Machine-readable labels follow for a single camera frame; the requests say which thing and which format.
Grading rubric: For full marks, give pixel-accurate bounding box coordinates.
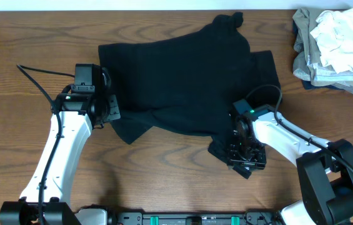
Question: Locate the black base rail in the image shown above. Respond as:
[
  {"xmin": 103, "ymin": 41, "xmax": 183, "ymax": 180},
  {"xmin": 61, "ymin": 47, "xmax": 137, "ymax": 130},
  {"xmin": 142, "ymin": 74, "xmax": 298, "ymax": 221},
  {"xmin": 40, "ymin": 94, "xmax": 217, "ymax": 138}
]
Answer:
[{"xmin": 117, "ymin": 211, "xmax": 284, "ymax": 225}]

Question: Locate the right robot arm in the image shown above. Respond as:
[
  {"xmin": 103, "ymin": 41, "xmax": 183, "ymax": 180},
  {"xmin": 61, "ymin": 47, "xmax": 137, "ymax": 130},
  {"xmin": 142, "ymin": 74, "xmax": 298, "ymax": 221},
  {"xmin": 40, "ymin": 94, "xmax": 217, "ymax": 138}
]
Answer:
[{"xmin": 227, "ymin": 99, "xmax": 353, "ymax": 224}]

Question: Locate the white crumpled garment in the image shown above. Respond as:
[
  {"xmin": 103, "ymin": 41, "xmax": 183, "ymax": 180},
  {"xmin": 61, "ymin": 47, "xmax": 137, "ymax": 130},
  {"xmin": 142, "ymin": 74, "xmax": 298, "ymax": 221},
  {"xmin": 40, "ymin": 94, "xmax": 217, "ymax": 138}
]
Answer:
[{"xmin": 310, "ymin": 8, "xmax": 353, "ymax": 73}]

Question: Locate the black t-shirt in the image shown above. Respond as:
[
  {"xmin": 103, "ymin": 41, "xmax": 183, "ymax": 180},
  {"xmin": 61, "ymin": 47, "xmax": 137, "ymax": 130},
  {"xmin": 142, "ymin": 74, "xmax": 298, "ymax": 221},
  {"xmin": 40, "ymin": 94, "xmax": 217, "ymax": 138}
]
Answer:
[{"xmin": 97, "ymin": 11, "xmax": 282, "ymax": 165}]

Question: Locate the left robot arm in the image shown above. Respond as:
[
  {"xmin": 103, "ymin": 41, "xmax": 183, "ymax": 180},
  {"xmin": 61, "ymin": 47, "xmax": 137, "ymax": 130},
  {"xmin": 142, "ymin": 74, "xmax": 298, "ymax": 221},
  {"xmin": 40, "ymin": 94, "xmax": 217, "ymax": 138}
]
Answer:
[{"xmin": 0, "ymin": 64, "xmax": 121, "ymax": 224}]

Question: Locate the light blue striped garment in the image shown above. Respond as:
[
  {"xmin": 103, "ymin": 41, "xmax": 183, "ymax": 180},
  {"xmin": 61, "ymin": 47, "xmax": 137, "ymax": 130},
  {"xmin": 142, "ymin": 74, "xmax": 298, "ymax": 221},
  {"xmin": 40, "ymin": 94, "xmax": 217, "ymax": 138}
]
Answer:
[{"xmin": 307, "ymin": 55, "xmax": 353, "ymax": 83}]

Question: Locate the beige folded garment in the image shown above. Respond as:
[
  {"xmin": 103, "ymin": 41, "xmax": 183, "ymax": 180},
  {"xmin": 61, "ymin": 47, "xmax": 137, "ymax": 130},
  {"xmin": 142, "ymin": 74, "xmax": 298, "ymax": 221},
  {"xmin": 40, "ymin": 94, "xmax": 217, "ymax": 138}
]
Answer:
[{"xmin": 292, "ymin": 7, "xmax": 353, "ymax": 94}]

